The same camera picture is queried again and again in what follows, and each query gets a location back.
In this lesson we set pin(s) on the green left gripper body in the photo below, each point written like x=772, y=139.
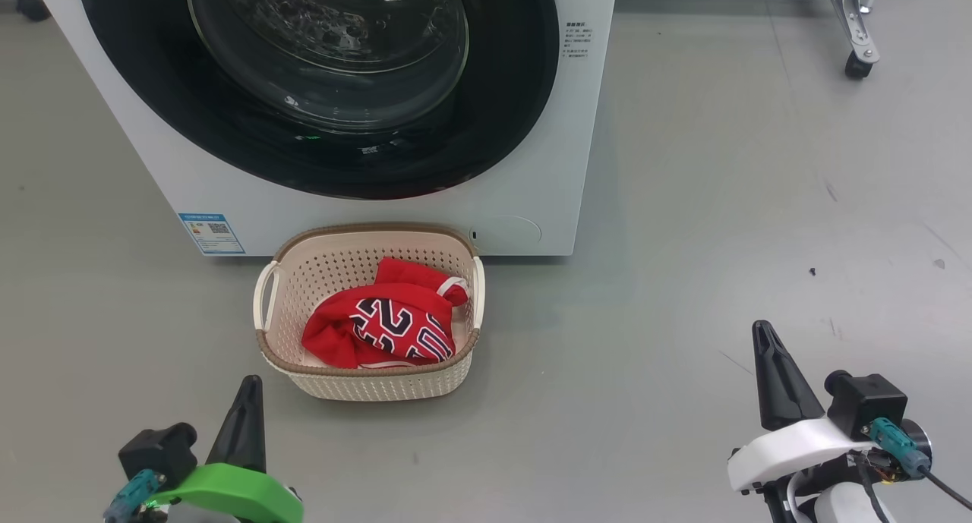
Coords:
x=235, y=493

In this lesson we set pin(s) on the red basketball jersey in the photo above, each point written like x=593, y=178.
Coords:
x=334, y=333

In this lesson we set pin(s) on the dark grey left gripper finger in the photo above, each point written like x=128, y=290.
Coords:
x=229, y=439
x=255, y=432

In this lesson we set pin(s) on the black caster wheel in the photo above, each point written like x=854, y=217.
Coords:
x=34, y=7

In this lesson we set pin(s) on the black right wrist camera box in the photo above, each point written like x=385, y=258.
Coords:
x=869, y=401

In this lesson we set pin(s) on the black glass washing machine door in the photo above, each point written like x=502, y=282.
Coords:
x=493, y=90

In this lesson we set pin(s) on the blue white energy label sticker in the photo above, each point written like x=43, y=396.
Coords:
x=211, y=233

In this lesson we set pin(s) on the white metal cart with caster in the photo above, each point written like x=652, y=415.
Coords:
x=862, y=29

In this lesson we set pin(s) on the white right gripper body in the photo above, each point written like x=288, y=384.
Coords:
x=797, y=447

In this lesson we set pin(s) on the white washing machine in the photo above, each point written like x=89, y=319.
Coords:
x=547, y=166

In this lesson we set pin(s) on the cream perforated laundry basket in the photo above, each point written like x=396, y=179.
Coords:
x=326, y=280

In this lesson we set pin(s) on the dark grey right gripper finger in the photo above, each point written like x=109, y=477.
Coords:
x=767, y=386
x=797, y=398

